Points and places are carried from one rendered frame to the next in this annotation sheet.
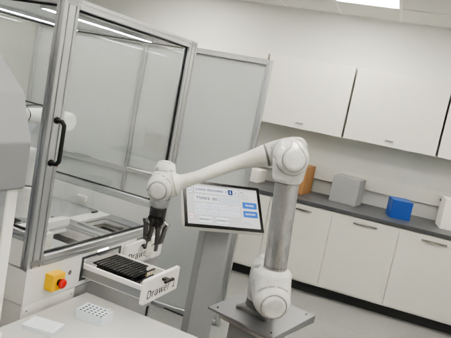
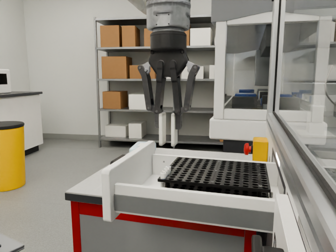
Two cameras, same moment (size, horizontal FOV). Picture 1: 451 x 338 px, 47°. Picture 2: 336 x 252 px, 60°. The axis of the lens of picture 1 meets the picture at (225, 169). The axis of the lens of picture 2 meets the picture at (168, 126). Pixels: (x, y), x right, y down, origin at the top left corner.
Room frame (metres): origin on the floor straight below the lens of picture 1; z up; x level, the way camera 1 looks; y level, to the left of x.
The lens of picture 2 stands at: (2.91, 0.18, 1.11)
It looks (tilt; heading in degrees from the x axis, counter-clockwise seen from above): 9 degrees down; 172
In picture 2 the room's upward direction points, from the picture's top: straight up
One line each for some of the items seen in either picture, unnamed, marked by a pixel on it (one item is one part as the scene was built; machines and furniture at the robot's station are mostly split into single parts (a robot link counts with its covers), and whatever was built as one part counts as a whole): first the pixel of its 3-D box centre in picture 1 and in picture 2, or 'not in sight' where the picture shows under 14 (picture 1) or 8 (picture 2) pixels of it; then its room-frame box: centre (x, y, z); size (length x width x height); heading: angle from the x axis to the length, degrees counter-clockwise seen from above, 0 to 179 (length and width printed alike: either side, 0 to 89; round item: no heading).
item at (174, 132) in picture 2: (148, 249); (174, 129); (2.30, 0.27, 1.00); 0.03 x 0.01 x 0.07; 157
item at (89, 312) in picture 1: (94, 314); not in sight; (2.01, 0.41, 0.78); 0.12 x 0.08 x 0.04; 72
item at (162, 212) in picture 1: (157, 216); (168, 55); (2.29, 0.26, 1.15); 0.08 x 0.07 x 0.09; 67
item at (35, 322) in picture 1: (43, 326); not in sight; (1.85, 0.56, 0.77); 0.13 x 0.09 x 0.02; 80
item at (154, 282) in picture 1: (160, 284); (133, 174); (2.22, 0.19, 0.87); 0.29 x 0.02 x 0.11; 157
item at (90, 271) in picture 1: (121, 271); (219, 186); (2.30, 0.38, 0.86); 0.40 x 0.26 x 0.06; 67
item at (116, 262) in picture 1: (123, 271); (215, 183); (2.30, 0.37, 0.87); 0.22 x 0.18 x 0.06; 67
